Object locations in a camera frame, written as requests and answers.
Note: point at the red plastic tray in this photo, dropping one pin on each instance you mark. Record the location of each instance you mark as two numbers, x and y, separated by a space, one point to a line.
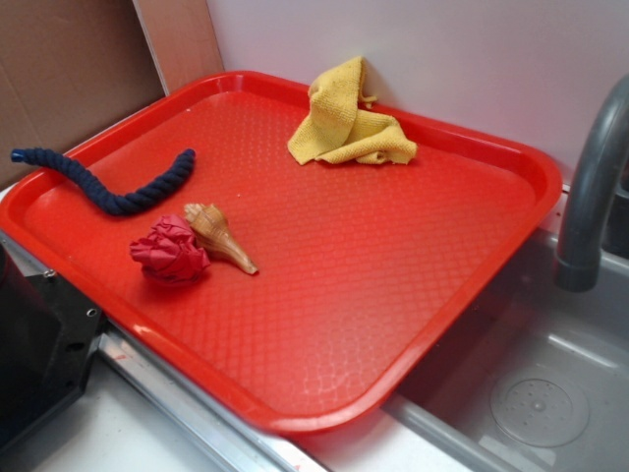
360 268

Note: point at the grey plastic sink basin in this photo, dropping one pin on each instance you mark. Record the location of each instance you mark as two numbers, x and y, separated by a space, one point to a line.
530 378

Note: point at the grey plastic faucet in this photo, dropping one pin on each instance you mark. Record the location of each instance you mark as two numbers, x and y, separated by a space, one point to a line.
596 214

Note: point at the yellow microfiber cloth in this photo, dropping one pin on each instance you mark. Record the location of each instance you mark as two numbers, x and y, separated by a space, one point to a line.
341 126

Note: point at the brown cardboard panel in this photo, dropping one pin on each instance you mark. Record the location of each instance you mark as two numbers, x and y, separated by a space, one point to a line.
71 69

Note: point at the crumpled red paper ball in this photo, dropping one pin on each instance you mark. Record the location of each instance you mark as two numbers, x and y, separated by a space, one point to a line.
169 254

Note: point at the tan conch seashell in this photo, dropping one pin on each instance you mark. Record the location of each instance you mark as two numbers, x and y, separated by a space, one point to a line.
212 231

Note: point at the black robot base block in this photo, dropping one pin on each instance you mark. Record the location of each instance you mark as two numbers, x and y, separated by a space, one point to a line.
49 332

